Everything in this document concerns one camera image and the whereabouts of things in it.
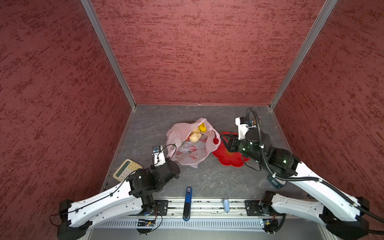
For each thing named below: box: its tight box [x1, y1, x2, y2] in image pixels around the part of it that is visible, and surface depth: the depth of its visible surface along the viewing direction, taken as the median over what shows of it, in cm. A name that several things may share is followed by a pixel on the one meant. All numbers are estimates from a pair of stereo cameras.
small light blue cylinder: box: [223, 198, 230, 213], surface depth 75 cm
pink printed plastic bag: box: [166, 118, 221, 168], surface depth 87 cm
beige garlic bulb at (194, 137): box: [189, 132, 202, 143], surface depth 99 cm
